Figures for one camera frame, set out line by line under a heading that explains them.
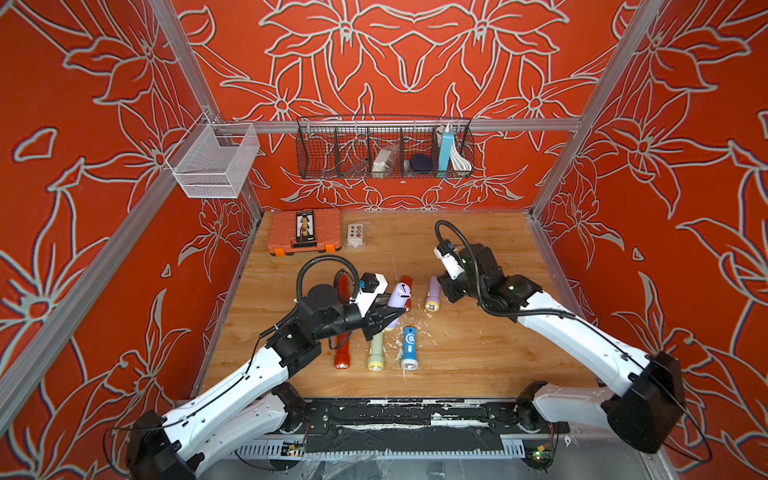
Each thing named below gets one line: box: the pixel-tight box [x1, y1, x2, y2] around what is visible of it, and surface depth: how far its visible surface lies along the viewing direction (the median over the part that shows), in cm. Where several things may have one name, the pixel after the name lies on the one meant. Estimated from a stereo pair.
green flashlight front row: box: [368, 330, 385, 371], surface depth 83 cm
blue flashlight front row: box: [401, 326, 419, 371], surface depth 83 cm
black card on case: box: [296, 210, 315, 242], surface depth 109 cm
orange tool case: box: [267, 209, 343, 257], surface depth 109 cm
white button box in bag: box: [347, 224, 364, 249], surface depth 109 cm
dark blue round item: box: [409, 154, 433, 175], surface depth 97 cm
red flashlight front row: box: [334, 332, 351, 370], surface depth 83 cm
